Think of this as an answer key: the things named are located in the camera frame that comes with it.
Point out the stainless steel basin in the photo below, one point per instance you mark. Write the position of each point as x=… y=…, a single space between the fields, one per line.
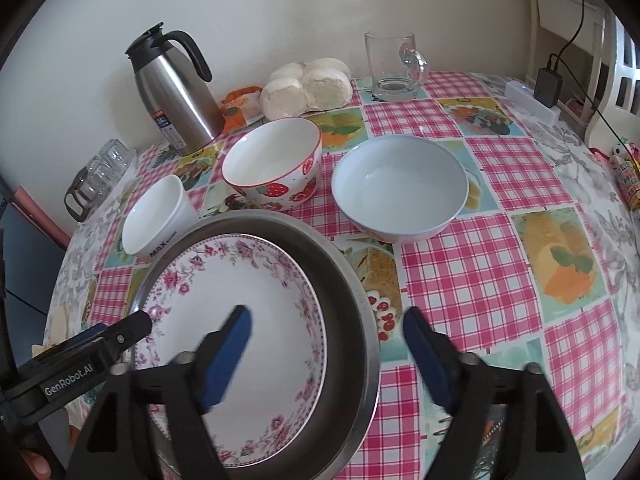
x=345 y=320

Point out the small glass cup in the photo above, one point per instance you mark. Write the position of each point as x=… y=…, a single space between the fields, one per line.
x=102 y=172
x=120 y=155

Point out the black charger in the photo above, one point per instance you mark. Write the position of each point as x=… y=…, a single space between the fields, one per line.
x=547 y=85

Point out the dark blue cabinet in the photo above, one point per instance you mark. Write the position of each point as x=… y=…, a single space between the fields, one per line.
x=15 y=250

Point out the round pink floral plate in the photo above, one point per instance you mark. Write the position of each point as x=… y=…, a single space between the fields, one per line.
x=270 y=300

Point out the colourful patterned tube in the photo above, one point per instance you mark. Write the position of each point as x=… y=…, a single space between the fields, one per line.
x=627 y=180

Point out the stainless steel thermos jug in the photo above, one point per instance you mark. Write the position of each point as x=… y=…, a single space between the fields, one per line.
x=172 y=95

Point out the strawberry print bowl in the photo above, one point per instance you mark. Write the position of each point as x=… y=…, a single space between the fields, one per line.
x=270 y=160

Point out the white power strip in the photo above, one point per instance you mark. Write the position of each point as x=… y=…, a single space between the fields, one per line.
x=525 y=97

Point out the clear glass mug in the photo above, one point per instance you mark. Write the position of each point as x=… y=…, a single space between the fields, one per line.
x=390 y=65

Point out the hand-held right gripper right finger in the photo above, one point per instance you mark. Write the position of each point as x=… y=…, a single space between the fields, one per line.
x=425 y=355

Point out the white furniture frame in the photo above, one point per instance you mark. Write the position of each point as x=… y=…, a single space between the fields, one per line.
x=600 y=60

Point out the pale blue bowl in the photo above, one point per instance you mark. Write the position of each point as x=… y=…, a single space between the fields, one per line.
x=400 y=185

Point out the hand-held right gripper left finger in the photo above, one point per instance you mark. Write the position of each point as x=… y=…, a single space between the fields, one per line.
x=227 y=360

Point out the pink checked tablecloth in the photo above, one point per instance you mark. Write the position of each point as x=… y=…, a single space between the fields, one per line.
x=500 y=280

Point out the white square bowl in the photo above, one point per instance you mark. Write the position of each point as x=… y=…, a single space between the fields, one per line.
x=155 y=215

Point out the bag of steamed buns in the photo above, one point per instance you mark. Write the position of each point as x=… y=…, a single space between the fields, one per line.
x=305 y=87

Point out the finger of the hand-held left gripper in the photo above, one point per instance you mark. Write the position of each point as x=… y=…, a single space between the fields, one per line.
x=130 y=332
x=85 y=336

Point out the orange snack packet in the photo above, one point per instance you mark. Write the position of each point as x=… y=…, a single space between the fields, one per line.
x=240 y=110

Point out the person's left hand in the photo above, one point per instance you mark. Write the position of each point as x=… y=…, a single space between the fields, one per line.
x=36 y=465

